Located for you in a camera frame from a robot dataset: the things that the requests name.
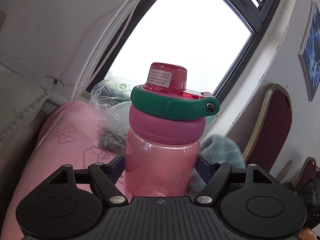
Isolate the blue framed wall picture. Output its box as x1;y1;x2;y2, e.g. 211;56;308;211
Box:
299;1;319;102

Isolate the teal microfibre cloth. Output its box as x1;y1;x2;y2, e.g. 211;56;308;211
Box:
186;134;246;200

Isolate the clear plastic bag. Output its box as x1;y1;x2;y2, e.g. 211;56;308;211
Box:
89;77;132;154

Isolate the black window frame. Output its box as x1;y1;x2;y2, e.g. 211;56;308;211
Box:
214;0;280;103

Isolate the pink printed table cloth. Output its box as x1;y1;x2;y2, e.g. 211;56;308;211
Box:
1;101;116;239

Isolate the maroon gold-framed chair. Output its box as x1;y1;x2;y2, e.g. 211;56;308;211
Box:
242;83;293;172

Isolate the white hanging cord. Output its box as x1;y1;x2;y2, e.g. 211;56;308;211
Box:
72;0;190;100

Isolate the beige sofa cushion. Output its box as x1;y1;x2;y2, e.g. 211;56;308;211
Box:
1;70;49;147

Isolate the pink water bottle green strap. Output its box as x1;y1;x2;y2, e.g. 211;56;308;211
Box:
124;62;221;197

